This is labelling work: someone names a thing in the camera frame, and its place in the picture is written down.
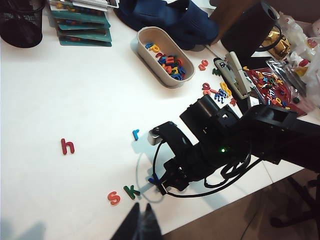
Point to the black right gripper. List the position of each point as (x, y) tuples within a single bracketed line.
[(182, 172)]

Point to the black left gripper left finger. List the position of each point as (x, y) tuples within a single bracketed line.
[(127, 227)]

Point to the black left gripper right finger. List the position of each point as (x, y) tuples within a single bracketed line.
[(150, 227)]

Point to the blue letter y magnet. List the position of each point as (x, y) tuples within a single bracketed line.
[(152, 180)]

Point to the orange letter O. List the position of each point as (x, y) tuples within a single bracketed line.
[(113, 198)]

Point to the green letter k magnet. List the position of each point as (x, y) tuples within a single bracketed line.
[(130, 191)]

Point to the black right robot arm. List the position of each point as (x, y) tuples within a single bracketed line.
[(275, 130)]

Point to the light blue letter r magnet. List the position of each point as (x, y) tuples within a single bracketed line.
[(135, 135)]

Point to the orange letter magnet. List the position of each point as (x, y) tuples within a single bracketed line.
[(210, 91)]

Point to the red letter x magnet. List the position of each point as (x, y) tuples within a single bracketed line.
[(233, 101)]

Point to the yellow letter magnet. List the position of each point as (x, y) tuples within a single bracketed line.
[(155, 47), (225, 89)]

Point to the red letter h magnet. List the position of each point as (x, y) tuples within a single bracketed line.
[(66, 147)]

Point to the clear bag of letters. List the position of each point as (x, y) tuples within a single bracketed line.
[(260, 77)]

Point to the letter magnet pack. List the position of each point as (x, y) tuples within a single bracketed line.
[(85, 33), (85, 44), (80, 16), (100, 25)]

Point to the beige grey stapler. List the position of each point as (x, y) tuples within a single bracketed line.
[(237, 77)]

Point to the beige oval tray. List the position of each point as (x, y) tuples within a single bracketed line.
[(150, 62)]

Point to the black stand leg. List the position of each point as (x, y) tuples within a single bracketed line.
[(300, 200)]

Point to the blue clog with holes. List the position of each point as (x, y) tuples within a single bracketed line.
[(197, 27)]

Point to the black cylinder container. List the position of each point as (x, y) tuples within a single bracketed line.
[(247, 32)]

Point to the gold foil package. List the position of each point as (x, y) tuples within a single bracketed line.
[(277, 42)]

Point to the white plastic bag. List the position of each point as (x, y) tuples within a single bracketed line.
[(302, 45)]

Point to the clear plastic case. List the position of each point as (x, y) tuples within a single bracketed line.
[(95, 3)]

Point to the black mesh pen holder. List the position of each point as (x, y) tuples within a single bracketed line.
[(20, 25)]

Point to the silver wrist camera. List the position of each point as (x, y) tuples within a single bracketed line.
[(154, 137)]

